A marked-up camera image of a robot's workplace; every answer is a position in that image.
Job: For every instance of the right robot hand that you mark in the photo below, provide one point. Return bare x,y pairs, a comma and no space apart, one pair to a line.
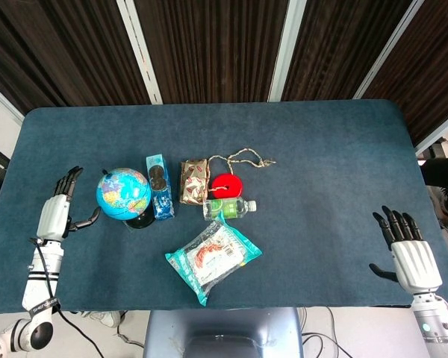
414,264

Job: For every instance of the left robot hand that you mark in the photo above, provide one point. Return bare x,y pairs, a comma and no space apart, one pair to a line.
56,214

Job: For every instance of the blue globe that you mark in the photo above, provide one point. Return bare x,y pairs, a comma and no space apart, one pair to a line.
124,195

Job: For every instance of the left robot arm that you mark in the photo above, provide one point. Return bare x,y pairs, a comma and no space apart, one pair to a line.
37,283

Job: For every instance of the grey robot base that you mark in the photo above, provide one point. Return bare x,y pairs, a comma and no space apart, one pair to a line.
224,333

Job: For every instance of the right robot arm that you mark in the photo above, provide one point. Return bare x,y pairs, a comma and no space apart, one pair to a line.
433,324

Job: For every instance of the blue cookie box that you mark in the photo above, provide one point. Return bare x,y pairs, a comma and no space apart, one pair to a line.
160,186

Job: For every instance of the white sneaker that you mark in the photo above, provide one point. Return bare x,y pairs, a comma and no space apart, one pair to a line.
105,317

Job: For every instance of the brown patterned snack pack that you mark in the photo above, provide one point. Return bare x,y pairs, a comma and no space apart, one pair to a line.
193,182

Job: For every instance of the teal clear snack bag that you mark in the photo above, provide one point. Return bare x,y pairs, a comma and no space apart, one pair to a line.
213,257

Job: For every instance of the clear bottle with green label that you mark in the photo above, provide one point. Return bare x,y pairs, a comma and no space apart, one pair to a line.
227,208

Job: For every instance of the red disc with hole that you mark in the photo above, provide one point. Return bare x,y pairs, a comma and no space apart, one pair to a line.
226,185

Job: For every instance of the blue table cloth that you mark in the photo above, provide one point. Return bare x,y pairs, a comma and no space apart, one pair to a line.
283,149

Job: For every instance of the white partition post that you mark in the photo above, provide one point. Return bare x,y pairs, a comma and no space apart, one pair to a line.
139,50
284,50
390,48

